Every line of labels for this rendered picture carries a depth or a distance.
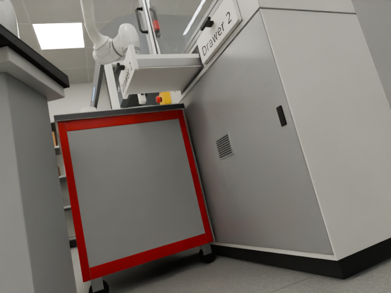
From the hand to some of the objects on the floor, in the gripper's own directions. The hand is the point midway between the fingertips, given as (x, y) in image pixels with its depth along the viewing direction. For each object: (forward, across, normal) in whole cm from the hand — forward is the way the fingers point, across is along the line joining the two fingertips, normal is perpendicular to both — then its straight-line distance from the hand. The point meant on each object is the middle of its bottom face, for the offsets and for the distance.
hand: (141, 96), depth 153 cm
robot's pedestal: (+87, +49, -55) cm, 114 cm away
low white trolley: (+87, -16, -14) cm, 89 cm away
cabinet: (+87, +28, +66) cm, 112 cm away
